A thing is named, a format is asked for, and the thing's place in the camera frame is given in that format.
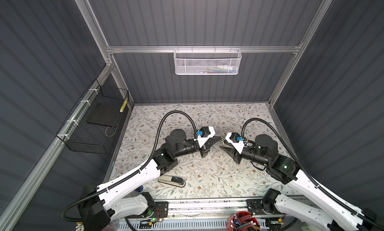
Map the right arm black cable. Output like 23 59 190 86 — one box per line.
240 118 384 230

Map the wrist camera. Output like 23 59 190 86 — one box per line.
225 132 246 154
194 126 216 148

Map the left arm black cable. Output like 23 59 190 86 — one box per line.
60 110 199 223

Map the red pencil cup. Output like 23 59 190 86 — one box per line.
226 211 262 231

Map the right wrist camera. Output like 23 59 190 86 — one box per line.
225 132 246 154

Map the black foam pad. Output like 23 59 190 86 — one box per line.
87 103 121 127

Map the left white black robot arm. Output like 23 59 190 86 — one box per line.
77 126 222 231

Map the black wire basket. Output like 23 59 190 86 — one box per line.
57 80 130 154

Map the clear pencil jar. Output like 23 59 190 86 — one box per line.
75 222 85 231

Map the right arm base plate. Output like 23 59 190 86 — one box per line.
246 199 285 217

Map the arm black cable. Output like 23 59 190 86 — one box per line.
60 110 199 223
240 118 384 230

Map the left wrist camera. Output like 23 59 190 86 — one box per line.
194 126 216 148

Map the grey black stapler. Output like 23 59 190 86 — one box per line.
158 175 186 188

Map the yellow marker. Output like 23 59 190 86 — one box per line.
120 99 128 113

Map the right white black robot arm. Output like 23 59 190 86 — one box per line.
222 132 384 231

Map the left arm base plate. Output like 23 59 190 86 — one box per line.
128 201 169 219

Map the white wire mesh basket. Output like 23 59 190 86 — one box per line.
173 47 242 75

